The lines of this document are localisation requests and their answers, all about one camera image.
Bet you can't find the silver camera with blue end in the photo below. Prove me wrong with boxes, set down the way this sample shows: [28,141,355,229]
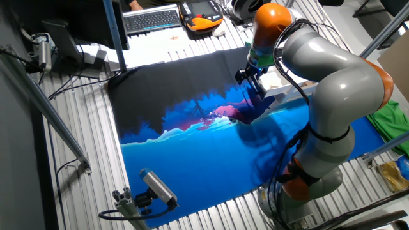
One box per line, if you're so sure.
[139,168,180,210]

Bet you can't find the black camera cable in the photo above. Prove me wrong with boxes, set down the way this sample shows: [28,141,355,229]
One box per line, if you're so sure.
[98,204,175,221]

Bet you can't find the green cloth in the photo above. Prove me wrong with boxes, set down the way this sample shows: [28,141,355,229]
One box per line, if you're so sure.
[366,99,409,157]

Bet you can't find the black office chair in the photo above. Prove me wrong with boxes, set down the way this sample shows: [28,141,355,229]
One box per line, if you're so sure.
[351,0,409,49]

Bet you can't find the black computer monitor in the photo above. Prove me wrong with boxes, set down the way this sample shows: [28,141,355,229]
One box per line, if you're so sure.
[9,0,130,79]

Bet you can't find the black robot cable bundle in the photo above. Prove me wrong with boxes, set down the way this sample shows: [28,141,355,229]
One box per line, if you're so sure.
[266,18,352,230]

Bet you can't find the white drawer with black handle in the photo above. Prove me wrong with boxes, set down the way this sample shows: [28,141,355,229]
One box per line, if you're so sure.
[251,67,290,100]

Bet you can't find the blue plastic bag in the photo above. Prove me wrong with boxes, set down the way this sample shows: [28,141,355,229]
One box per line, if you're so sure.
[396,155,409,181]

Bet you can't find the blue-grey aluminium frame post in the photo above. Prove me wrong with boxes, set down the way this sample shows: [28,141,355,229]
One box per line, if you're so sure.
[102,0,128,73]

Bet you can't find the long slanted aluminium bar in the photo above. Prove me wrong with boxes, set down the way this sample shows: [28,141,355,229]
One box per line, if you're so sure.
[0,44,92,175]

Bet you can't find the white plastic drawer cabinet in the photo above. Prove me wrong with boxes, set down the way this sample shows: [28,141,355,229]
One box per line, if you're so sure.
[274,72,319,105]

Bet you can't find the brown cardboard board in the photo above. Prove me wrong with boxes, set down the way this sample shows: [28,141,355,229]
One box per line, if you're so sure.
[376,30,409,103]

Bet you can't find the short aluminium frame bar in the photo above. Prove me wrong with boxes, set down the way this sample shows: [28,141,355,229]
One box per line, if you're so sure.
[360,131,409,162]

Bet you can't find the tall aluminium frame bar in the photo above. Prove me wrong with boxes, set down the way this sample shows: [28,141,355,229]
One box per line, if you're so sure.
[359,1,409,58]

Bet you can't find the short aluminium profile mount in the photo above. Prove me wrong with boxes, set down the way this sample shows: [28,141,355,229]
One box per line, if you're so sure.
[111,187,150,230]

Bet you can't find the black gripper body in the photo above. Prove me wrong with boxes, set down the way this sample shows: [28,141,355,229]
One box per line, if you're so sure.
[245,60,268,79]

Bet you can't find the yellow plastic bag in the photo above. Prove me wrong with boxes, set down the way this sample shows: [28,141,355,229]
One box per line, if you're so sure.
[376,160,409,192]

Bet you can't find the orange black teach pendant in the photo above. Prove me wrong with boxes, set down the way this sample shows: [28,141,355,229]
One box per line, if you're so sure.
[178,0,224,33]

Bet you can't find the black computer keyboard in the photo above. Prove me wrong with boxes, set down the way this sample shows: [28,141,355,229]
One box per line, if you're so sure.
[122,4,182,36]

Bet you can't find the silver camera with black cable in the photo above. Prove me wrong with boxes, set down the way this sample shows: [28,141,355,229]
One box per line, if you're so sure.
[31,33,54,73]

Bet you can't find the dark metal bar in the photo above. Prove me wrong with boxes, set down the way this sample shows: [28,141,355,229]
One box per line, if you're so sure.
[335,209,409,230]

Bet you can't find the black filament spool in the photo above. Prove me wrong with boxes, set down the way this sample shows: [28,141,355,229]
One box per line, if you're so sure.
[230,0,272,25]

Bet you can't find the tan cardboard piece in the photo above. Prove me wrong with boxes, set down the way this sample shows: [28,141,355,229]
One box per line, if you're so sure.
[270,75,284,89]

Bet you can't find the blue forest print cloth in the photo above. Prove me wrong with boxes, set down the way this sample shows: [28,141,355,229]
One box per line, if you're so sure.
[107,46,386,228]

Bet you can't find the small white rounded object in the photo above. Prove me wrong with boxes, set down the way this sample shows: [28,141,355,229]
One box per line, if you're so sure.
[211,22,228,38]

